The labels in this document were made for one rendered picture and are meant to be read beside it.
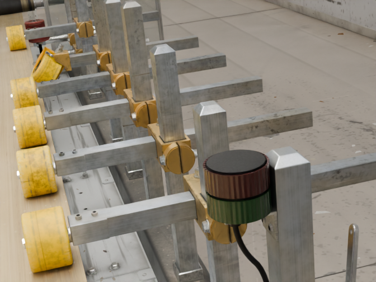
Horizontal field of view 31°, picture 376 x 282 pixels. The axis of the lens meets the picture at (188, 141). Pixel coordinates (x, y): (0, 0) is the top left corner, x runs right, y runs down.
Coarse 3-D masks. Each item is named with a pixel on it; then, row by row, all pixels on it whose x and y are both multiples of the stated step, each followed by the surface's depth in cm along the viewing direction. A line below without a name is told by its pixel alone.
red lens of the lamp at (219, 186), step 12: (264, 156) 61; (204, 168) 60; (264, 168) 59; (204, 180) 61; (216, 180) 59; (228, 180) 58; (240, 180) 58; (252, 180) 58; (264, 180) 59; (216, 192) 59; (228, 192) 59; (240, 192) 58; (252, 192) 59
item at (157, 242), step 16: (80, 96) 252; (96, 96) 234; (96, 128) 208; (112, 176) 186; (128, 176) 165; (128, 192) 159; (144, 192) 158; (144, 240) 143; (160, 240) 136; (160, 256) 130; (160, 272) 128; (176, 272) 121; (192, 272) 120; (208, 272) 123
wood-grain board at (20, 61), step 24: (0, 24) 280; (24, 24) 274; (0, 48) 233; (0, 72) 199; (24, 72) 196; (0, 96) 174; (0, 120) 155; (0, 144) 139; (48, 144) 136; (0, 168) 126; (0, 192) 116; (0, 216) 107; (0, 240) 99; (0, 264) 93; (24, 264) 92; (72, 264) 91
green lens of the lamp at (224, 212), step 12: (216, 204) 60; (228, 204) 59; (240, 204) 59; (252, 204) 59; (264, 204) 60; (216, 216) 60; (228, 216) 59; (240, 216) 59; (252, 216) 59; (264, 216) 60
